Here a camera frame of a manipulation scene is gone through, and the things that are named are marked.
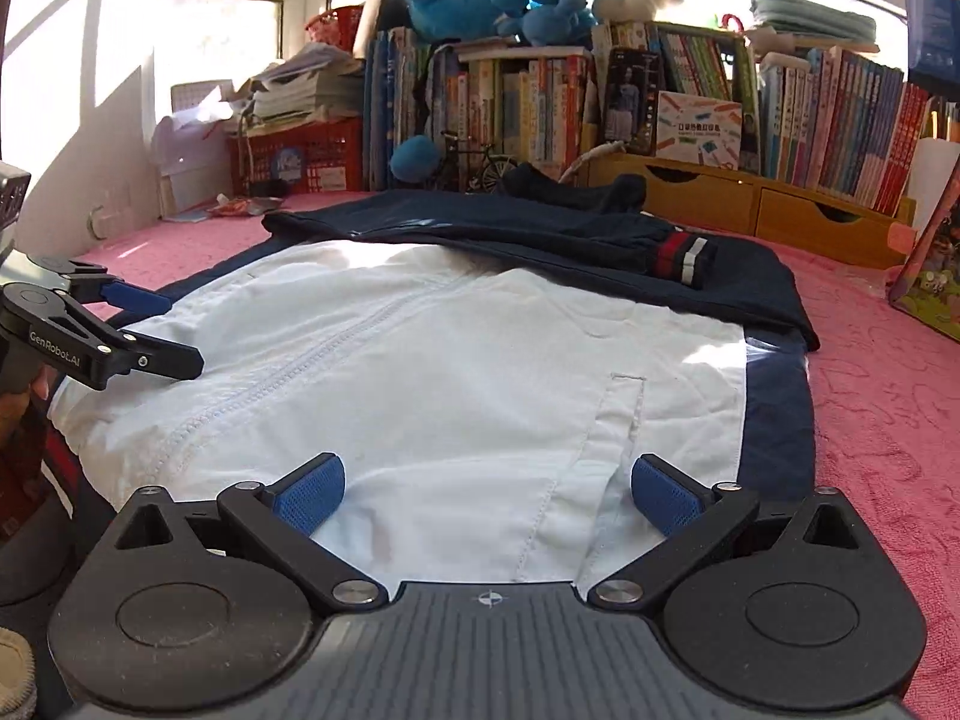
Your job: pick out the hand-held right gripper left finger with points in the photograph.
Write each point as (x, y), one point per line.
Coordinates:
(311, 491)

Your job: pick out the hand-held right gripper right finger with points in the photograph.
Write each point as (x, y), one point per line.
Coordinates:
(664, 495)

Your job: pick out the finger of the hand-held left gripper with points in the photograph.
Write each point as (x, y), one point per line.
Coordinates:
(139, 298)
(169, 361)

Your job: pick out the navy and white jacket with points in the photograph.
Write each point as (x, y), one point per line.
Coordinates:
(450, 390)

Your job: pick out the red snack packet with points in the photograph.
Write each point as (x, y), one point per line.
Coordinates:
(251, 205)

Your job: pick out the red plastic crate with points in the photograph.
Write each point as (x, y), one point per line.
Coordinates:
(300, 157)

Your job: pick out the stack of papers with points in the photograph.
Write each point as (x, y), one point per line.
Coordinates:
(307, 86)

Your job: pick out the wooden organizer drawer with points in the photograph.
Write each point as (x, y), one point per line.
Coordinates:
(817, 236)
(697, 202)

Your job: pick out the blue round plush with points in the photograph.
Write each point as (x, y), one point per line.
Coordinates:
(415, 159)

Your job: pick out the wooden desk organizer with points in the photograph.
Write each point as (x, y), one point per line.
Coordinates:
(756, 187)

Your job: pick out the beige slipper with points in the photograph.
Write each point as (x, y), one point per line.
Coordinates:
(15, 660)

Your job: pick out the red plastic basket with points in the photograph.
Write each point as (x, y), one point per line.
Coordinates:
(337, 28)

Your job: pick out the black model bicycle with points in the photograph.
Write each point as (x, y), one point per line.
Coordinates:
(495, 174)

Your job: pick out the white pencil-print box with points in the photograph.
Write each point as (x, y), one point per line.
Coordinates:
(697, 127)

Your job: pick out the smartphone in red case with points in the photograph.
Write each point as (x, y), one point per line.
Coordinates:
(634, 101)

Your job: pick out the row of thick upright books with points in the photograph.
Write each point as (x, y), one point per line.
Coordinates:
(487, 105)

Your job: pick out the row of thin colourful books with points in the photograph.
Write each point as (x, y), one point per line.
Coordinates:
(840, 120)

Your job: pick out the blue box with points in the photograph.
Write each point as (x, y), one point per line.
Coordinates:
(934, 22)

